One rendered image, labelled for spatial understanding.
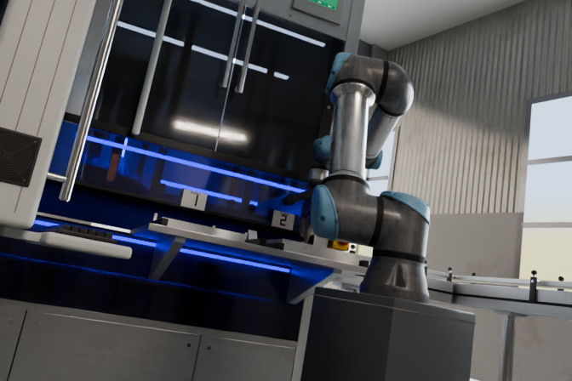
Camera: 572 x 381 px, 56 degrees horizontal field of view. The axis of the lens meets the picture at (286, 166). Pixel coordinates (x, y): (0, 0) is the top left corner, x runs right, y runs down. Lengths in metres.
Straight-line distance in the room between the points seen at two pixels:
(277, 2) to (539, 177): 2.54
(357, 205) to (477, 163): 3.37
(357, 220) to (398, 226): 0.09
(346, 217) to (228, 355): 0.93
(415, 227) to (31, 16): 0.99
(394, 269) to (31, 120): 0.87
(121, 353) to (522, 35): 3.83
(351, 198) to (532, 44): 3.58
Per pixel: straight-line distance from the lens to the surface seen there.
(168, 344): 1.91
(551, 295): 2.16
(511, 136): 4.41
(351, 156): 1.26
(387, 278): 1.17
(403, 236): 1.19
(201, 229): 1.64
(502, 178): 4.34
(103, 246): 1.35
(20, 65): 1.38
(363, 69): 1.42
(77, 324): 1.87
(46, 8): 1.43
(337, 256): 1.66
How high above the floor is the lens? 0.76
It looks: 13 degrees up
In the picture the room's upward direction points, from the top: 10 degrees clockwise
